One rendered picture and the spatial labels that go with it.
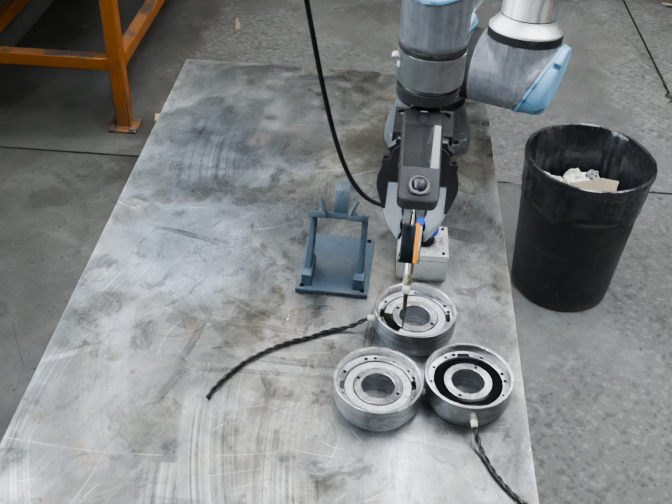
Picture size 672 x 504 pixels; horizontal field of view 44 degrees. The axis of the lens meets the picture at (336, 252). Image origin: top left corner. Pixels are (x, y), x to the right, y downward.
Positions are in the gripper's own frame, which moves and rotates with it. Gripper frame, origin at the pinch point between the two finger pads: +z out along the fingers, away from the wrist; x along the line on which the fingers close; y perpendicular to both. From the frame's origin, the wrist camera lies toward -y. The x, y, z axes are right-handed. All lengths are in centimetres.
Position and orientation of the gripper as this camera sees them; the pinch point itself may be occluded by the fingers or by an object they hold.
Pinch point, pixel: (411, 234)
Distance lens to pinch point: 105.7
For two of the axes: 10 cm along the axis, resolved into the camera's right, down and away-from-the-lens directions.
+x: -9.9, -1.0, 0.7
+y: 1.2, -6.2, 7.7
